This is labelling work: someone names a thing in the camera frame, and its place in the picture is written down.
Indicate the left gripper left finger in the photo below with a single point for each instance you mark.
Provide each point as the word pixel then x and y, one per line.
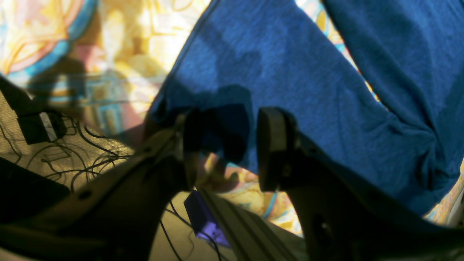
pixel 115 216

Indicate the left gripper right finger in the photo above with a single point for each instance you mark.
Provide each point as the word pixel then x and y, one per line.
pixel 343 217

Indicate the blue long-sleeve T-shirt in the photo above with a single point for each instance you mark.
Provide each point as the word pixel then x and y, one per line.
pixel 395 118

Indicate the purple box on floor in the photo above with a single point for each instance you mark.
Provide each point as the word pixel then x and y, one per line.
pixel 202 220

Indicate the black power adapter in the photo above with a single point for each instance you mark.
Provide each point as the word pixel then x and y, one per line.
pixel 37 122

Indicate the patterned tile tablecloth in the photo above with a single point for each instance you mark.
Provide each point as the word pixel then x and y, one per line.
pixel 105 61

